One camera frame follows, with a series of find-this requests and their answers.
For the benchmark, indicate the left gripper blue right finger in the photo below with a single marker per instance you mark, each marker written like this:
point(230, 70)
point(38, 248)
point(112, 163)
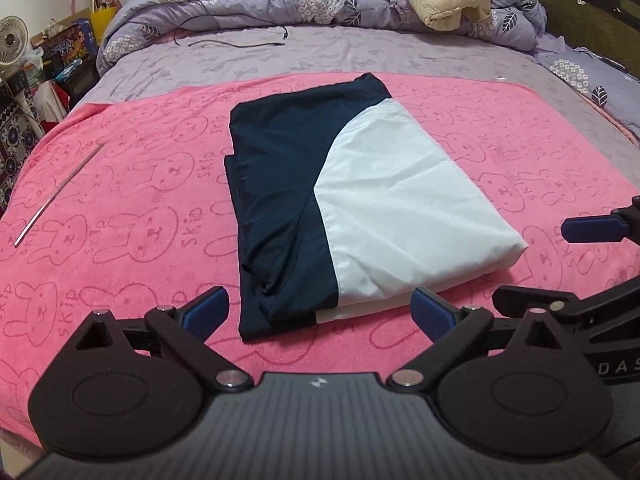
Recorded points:
point(457, 336)

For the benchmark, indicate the patterned dark cloth covered cabinet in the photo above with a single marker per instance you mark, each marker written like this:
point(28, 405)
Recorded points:
point(20, 131)

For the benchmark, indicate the white round desk fan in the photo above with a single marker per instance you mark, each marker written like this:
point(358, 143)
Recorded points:
point(14, 40)

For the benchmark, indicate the thin metal rod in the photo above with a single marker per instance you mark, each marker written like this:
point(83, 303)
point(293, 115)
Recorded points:
point(57, 191)

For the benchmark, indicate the pink rabbit print blanket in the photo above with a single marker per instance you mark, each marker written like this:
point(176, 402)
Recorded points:
point(149, 221)

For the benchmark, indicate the dark bed headboard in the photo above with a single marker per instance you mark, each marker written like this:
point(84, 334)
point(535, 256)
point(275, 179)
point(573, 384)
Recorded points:
point(606, 27)

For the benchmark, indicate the purple bed sheet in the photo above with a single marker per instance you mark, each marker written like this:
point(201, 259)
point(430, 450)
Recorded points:
point(214, 57)

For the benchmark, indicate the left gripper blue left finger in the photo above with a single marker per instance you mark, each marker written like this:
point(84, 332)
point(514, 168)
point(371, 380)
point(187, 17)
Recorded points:
point(182, 334)

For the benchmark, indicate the navy and white jacket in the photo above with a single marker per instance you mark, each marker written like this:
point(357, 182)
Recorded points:
point(345, 205)

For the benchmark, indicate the purple patterned folded quilt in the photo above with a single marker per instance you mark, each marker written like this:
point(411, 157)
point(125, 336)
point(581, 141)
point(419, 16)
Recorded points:
point(140, 23)

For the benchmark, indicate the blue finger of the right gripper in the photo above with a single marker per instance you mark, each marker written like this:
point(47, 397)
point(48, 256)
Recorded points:
point(619, 224)
point(514, 301)

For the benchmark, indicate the purple patterned pillow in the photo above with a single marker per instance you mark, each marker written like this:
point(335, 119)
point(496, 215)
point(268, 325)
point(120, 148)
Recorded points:
point(603, 82)

